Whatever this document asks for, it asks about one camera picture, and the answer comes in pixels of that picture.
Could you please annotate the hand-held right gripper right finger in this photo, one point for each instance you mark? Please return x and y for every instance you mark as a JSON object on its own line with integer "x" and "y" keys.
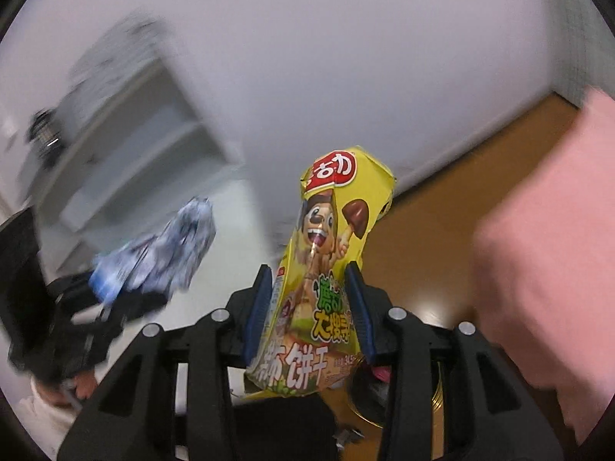
{"x": 361, "y": 312}

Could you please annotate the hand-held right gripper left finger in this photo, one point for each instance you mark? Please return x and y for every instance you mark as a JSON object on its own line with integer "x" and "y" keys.
{"x": 257, "y": 312}

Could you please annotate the yellow snack packet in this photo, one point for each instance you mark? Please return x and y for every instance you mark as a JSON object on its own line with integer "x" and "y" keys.
{"x": 331, "y": 259}

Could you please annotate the black bin with gold rim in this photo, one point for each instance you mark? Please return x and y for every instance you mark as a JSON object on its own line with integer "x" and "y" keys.
{"x": 367, "y": 401}

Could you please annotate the blue white plastic wrapper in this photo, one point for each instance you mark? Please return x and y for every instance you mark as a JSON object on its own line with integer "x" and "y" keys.
{"x": 161, "y": 252}

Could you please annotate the person's left forearm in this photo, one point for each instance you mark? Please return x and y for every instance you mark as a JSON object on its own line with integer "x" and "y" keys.
{"x": 41, "y": 410}

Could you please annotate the person's left hand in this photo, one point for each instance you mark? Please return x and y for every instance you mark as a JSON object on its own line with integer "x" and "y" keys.
{"x": 82, "y": 385}

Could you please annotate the white shelf unit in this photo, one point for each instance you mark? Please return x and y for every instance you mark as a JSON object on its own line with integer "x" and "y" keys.
{"x": 129, "y": 153}

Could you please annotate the dark small object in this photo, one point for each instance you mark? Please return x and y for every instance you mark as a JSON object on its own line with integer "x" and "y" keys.
{"x": 43, "y": 129}

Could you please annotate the pink blanket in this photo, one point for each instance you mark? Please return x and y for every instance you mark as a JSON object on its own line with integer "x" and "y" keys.
{"x": 552, "y": 259}

